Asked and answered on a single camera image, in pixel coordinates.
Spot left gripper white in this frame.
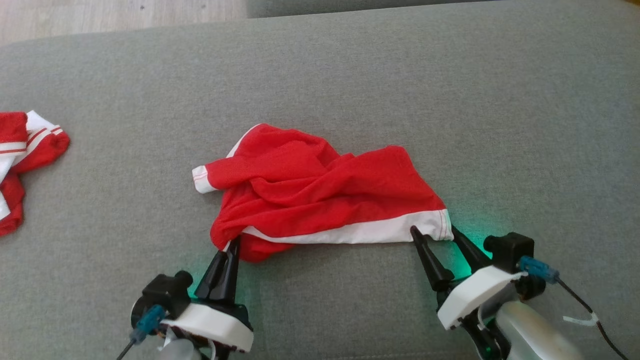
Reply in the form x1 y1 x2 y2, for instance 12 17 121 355
159 234 255 354

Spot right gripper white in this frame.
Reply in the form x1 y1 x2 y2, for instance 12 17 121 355
409 225 529 331

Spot red white basketball shorts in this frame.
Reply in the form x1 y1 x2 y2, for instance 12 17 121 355
192 123 455 264

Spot red white basketball jersey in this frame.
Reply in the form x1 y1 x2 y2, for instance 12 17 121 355
0 110 71 238

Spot grey sofa seat cushion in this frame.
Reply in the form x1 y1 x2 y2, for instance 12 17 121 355
0 0 640 360

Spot left blue-plug black cable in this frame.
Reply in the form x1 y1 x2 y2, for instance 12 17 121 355
115 304 167 360

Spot blue-plug black cable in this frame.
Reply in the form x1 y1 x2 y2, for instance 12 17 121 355
115 304 167 360
518 255 632 360

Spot right blue-plug black cable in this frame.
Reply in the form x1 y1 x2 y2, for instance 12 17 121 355
518 255 632 360

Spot right cable white tag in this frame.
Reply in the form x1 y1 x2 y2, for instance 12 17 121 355
563 312 599 327

